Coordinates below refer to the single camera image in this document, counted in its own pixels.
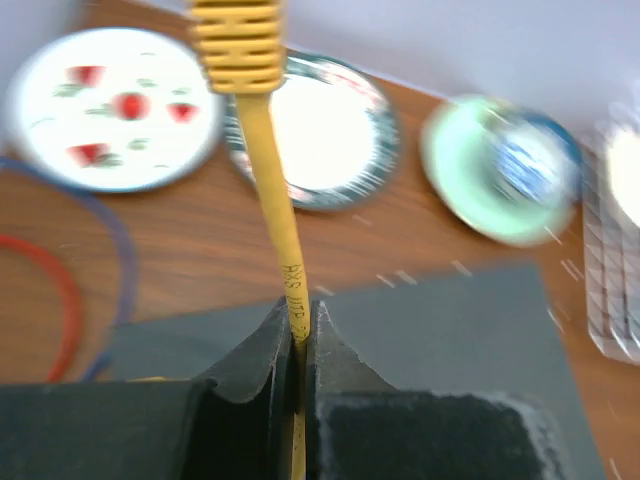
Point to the white strawberry pattern plate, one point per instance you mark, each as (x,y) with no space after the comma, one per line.
(113,110)

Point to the light green plate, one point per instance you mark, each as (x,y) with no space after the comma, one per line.
(454,149)

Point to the cream square plate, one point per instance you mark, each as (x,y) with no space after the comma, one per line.
(622,164)

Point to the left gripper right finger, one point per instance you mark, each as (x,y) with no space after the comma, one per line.
(359,426)

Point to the white plate dark green rim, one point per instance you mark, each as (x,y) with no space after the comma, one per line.
(336,131)

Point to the blue white patterned bowl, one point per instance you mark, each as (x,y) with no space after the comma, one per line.
(533,158)

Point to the black network switch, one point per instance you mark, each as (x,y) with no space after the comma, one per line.
(488,332)

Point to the white wire dish rack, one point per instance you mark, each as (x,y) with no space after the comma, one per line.
(611,247)

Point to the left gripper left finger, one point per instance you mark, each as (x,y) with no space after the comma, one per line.
(232,421)

